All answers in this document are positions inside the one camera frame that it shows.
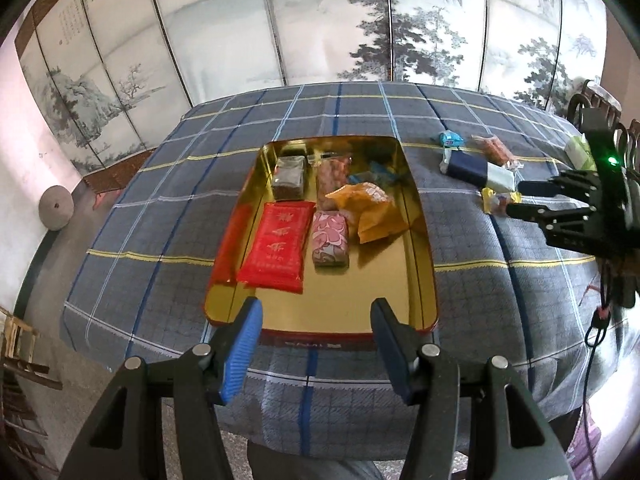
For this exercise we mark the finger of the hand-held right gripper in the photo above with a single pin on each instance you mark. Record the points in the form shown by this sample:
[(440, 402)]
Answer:
[(525, 210), (540, 188)]

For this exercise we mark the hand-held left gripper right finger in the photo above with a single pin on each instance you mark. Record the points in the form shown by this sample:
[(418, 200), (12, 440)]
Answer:
[(395, 360)]

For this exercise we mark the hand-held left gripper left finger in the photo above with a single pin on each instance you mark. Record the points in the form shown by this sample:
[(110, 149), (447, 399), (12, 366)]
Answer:
[(242, 350)]

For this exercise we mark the yellow snack packet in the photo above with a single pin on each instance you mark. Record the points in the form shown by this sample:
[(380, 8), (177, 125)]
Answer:
[(495, 202)]

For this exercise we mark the clear bag of orange snacks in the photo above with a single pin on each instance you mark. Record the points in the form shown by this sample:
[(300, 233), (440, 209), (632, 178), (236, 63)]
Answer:
[(495, 150), (332, 177)]

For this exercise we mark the navy and white packet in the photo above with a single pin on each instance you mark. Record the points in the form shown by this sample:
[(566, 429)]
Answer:
[(470, 170)]

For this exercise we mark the red tin box gold interior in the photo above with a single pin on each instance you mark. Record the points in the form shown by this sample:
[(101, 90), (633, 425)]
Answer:
[(350, 300)]

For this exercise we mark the pale blue candy stick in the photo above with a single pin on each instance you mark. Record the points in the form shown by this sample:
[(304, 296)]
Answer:
[(445, 162)]

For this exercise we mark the blue candy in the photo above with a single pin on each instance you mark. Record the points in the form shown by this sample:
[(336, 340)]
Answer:
[(384, 170), (361, 178), (450, 139)]

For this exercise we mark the red snack packet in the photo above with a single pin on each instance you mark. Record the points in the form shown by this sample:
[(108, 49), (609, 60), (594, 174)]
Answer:
[(275, 245)]

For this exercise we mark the pink floral packet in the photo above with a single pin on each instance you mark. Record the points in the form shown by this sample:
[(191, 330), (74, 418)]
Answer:
[(330, 237)]

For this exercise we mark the orange snack packet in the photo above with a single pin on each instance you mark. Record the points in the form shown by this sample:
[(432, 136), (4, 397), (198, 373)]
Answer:
[(372, 210)]

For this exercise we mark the brown grain packet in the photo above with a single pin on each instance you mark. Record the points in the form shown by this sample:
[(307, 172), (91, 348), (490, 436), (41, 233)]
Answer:
[(289, 180)]

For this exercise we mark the green tissue pack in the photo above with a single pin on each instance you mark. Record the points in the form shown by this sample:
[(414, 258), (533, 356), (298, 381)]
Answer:
[(577, 152)]

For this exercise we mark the dark wooden chair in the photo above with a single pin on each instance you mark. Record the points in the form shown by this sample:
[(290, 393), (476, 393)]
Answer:
[(635, 132), (592, 97)]

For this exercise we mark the blue plaid tablecloth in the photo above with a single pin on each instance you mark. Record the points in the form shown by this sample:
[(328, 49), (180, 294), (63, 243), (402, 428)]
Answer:
[(175, 200)]

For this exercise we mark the red slipper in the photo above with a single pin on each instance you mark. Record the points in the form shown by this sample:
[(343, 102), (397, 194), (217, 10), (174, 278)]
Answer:
[(99, 201)]

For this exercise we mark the dark wooden stool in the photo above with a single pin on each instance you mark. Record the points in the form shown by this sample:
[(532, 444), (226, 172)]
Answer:
[(30, 375)]

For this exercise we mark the light wooden stool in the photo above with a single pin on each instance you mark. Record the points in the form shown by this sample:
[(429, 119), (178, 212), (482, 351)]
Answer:
[(22, 335)]

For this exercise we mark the purple patterned garment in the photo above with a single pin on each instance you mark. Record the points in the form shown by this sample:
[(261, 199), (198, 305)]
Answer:
[(605, 445)]

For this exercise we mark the round stone disc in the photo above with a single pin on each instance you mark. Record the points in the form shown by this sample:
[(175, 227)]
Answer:
[(56, 207)]

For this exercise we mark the landscape painted folding screen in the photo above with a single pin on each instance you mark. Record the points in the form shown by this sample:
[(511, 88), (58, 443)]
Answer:
[(250, 35)]

